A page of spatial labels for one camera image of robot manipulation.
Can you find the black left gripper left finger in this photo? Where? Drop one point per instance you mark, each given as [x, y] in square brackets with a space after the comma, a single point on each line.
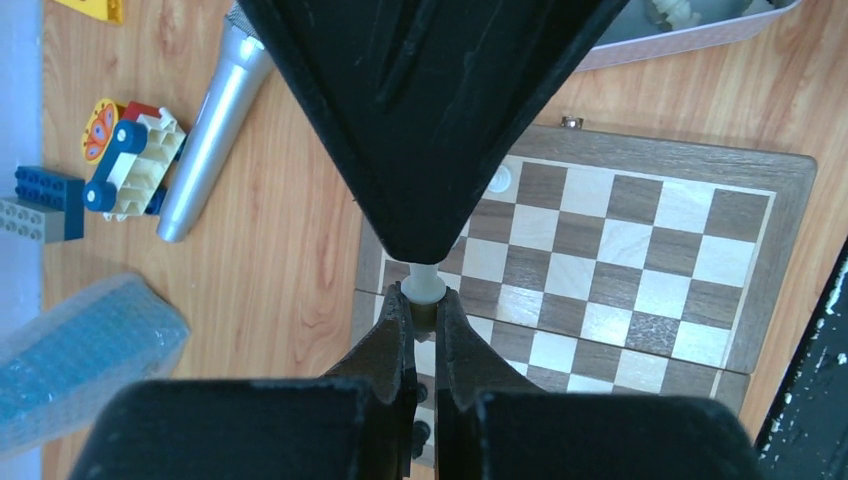
[356, 421]

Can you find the yellow triangle toy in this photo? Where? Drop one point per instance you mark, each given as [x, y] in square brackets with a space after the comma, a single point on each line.
[109, 11]

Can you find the blue bubble-wrapped cone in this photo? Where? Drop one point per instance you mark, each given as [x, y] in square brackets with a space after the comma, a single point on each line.
[60, 369]

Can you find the white chess pawn corner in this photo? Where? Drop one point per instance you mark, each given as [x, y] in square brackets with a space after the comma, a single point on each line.
[501, 181]

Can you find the black chess pawn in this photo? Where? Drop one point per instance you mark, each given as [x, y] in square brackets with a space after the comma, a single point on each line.
[421, 393]

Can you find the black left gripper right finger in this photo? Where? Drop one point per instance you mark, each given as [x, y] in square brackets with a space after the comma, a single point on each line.
[494, 423]

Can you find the blue grey brick stack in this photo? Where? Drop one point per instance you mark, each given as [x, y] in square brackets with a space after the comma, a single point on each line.
[47, 206]

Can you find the black chess piece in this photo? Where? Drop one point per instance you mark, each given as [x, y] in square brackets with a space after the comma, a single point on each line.
[420, 434]

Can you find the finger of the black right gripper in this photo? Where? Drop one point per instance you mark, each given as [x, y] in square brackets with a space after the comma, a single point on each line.
[418, 102]

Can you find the wooden chess board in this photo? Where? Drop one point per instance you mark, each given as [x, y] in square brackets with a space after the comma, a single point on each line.
[620, 265]

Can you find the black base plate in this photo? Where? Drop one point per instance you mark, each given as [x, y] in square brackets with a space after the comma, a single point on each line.
[804, 435]

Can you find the white blue toy car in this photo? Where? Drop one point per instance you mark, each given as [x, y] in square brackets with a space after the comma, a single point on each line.
[132, 147]

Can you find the silver toy microphone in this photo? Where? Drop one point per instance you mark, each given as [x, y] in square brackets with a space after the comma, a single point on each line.
[242, 66]

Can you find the white chess pawn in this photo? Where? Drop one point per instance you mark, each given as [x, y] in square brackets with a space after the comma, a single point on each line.
[423, 285]

